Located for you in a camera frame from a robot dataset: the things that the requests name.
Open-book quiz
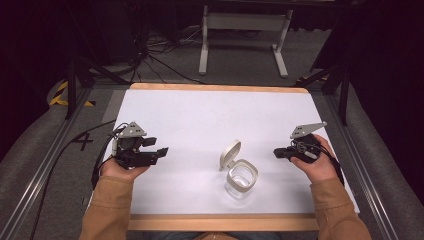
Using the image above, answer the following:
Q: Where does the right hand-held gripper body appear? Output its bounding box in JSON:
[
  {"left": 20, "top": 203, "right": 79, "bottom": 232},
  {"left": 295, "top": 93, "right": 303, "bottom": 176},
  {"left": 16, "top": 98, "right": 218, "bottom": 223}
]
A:
[{"left": 285, "top": 121, "right": 329, "bottom": 165}]

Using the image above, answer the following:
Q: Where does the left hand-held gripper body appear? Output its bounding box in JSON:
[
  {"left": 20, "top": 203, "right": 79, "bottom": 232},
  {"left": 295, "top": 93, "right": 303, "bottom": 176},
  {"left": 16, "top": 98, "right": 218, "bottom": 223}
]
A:
[{"left": 111, "top": 121, "right": 160, "bottom": 170}]

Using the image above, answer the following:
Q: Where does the person's left hand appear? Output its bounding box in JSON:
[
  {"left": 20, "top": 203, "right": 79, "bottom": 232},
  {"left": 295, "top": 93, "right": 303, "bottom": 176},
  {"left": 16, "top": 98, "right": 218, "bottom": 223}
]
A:
[{"left": 99, "top": 155, "right": 151, "bottom": 183}]

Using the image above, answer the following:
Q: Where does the person's right hand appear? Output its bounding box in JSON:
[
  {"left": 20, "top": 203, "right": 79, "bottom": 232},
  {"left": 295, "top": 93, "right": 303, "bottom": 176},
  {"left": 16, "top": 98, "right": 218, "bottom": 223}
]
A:
[{"left": 290, "top": 133, "right": 340, "bottom": 185}]

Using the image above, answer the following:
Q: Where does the clear glass jar hinged lid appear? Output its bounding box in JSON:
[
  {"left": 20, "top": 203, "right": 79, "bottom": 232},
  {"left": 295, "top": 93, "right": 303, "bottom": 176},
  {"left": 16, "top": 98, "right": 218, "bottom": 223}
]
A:
[{"left": 218, "top": 139, "right": 260, "bottom": 200}]

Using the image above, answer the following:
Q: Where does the black metal stand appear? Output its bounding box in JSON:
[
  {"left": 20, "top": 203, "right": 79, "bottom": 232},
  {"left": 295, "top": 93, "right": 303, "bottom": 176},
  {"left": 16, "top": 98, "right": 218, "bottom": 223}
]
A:
[
  {"left": 64, "top": 54, "right": 130, "bottom": 120},
  {"left": 293, "top": 61, "right": 352, "bottom": 127}
]

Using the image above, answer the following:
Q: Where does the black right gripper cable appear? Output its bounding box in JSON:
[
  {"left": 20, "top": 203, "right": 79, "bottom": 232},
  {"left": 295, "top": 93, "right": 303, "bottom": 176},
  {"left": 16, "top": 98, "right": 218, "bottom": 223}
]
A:
[{"left": 318, "top": 144, "right": 345, "bottom": 187}]

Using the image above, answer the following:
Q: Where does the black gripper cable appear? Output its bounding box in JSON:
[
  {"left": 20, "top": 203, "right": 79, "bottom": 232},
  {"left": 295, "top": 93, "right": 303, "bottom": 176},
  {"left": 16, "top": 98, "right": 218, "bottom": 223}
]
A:
[
  {"left": 318, "top": 144, "right": 345, "bottom": 187},
  {"left": 29, "top": 119, "right": 118, "bottom": 240}
]

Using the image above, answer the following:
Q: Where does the grey metal floor rail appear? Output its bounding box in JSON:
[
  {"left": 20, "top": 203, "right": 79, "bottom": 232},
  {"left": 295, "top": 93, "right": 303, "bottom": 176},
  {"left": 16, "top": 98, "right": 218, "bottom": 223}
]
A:
[
  {"left": 0, "top": 87, "right": 95, "bottom": 240},
  {"left": 323, "top": 94, "right": 398, "bottom": 240}
]

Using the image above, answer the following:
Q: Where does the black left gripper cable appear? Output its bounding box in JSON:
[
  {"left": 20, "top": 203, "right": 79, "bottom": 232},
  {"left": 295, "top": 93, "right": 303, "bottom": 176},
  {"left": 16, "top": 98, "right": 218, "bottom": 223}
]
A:
[{"left": 29, "top": 119, "right": 118, "bottom": 240}]

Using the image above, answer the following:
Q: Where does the bundle of black floor cables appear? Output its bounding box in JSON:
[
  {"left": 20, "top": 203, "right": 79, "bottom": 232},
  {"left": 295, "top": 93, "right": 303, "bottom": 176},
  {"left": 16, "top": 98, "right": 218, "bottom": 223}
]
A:
[{"left": 129, "top": 19, "right": 209, "bottom": 85}]

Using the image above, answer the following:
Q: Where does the white metal table frame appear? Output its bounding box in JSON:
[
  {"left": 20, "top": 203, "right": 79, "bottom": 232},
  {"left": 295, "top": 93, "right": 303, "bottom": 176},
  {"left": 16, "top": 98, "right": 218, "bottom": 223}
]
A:
[{"left": 198, "top": 4, "right": 295, "bottom": 79}]

